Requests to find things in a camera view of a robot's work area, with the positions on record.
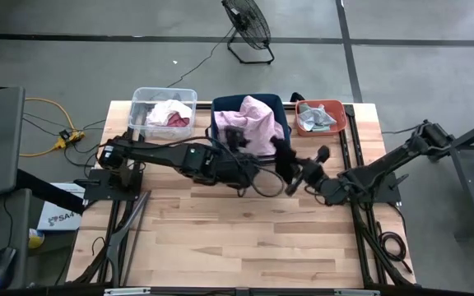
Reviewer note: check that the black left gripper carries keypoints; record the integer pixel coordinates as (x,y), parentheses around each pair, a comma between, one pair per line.
(237,168)

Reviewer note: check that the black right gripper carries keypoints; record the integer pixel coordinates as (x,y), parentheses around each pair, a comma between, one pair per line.
(313,174)

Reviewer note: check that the large light pink cloth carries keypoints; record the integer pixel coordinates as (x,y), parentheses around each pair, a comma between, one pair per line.
(257,123)

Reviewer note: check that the grey-green knit cloth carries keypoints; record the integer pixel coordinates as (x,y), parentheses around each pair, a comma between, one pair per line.
(321,128)

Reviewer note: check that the grey cloth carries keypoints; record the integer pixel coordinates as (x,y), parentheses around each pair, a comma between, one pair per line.
(317,117)

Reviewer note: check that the dark pink cloth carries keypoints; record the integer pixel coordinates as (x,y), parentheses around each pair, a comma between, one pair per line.
(178,120)

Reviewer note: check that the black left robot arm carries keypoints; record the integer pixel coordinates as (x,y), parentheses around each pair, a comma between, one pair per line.
(159,154)

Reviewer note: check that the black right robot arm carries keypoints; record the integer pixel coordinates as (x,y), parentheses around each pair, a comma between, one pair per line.
(385,158)

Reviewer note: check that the small black object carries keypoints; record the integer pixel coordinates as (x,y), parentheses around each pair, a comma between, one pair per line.
(297,98)

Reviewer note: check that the orange plastic bin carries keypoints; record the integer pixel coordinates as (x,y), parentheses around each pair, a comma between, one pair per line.
(340,111)

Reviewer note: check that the clear plastic bin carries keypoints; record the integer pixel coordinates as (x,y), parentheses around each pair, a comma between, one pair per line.
(138,103)

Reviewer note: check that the black floor fan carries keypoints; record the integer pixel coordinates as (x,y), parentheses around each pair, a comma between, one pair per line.
(247,20)

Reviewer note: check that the black power plug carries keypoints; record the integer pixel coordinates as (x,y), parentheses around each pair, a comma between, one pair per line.
(65,134)

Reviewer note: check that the white cardboard box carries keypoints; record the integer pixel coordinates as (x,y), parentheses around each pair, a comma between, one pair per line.
(62,211)

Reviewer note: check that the yellow ball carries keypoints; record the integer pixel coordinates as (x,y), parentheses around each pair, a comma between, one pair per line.
(35,239)

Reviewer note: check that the dark grey desk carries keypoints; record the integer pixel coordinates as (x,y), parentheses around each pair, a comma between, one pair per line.
(15,222)

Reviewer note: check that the black computer mouse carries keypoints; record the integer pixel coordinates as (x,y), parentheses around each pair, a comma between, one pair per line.
(2,267)

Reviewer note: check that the black aluminium table frame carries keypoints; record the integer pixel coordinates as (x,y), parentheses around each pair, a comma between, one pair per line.
(115,246)
(359,222)

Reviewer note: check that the silver metal bracket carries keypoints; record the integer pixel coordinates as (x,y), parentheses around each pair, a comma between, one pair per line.
(126,291)
(357,292)

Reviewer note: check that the black metal stand frame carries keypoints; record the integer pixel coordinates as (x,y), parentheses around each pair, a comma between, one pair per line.
(473,189)

